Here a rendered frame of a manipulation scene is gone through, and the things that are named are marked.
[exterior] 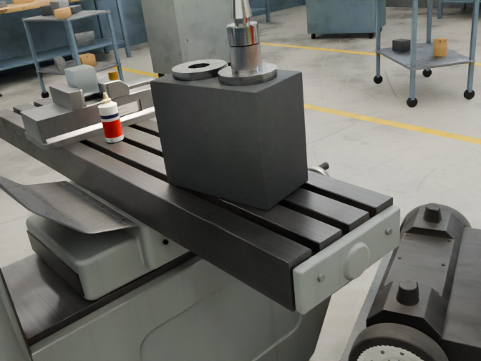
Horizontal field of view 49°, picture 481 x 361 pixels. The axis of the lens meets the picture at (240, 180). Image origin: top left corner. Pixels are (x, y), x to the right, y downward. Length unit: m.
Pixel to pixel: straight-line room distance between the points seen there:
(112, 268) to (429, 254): 0.76
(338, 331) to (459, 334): 0.89
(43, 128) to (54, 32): 6.82
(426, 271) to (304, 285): 0.64
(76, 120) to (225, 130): 0.54
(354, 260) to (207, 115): 0.30
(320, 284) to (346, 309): 1.39
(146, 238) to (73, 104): 0.40
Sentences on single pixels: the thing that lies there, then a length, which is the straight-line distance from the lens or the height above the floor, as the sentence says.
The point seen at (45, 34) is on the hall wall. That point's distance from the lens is 7.98.
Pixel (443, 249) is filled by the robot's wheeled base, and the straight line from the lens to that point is 1.38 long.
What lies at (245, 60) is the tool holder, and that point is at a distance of 0.78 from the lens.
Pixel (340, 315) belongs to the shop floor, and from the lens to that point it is 2.08.
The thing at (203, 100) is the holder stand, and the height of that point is 1.12.
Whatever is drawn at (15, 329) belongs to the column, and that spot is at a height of 0.80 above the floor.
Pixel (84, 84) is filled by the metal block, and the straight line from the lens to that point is 1.28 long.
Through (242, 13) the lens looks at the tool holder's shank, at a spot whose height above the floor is 1.23.
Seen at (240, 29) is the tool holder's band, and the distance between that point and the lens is 0.77.
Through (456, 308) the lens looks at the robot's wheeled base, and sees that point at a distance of 1.24.
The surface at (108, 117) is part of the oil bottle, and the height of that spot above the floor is 1.01.
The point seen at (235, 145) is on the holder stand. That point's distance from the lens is 0.78.
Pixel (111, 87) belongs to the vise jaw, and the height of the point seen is 1.05.
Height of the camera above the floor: 1.33
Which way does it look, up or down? 25 degrees down
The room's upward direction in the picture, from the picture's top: 7 degrees counter-clockwise
